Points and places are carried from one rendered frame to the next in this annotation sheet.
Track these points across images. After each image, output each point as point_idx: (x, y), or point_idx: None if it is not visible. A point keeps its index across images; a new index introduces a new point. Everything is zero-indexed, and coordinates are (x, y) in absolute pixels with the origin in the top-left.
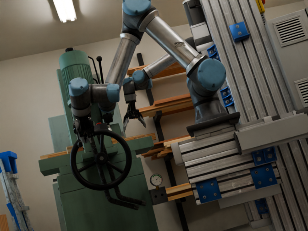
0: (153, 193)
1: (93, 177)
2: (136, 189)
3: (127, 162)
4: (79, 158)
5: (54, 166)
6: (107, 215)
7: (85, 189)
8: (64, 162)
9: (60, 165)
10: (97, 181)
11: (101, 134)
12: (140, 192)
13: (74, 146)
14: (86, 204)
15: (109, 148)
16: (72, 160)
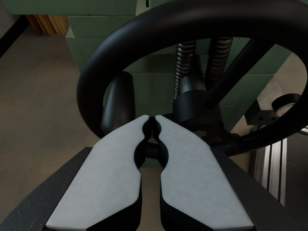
0: (261, 114)
1: (159, 59)
2: (237, 94)
3: (269, 140)
4: (129, 2)
5: (51, 8)
6: (166, 113)
7: (136, 75)
8: (81, 4)
9: (70, 11)
10: (166, 68)
11: (266, 41)
12: (239, 98)
13: (89, 74)
14: (134, 96)
15: (243, 39)
16: (86, 116)
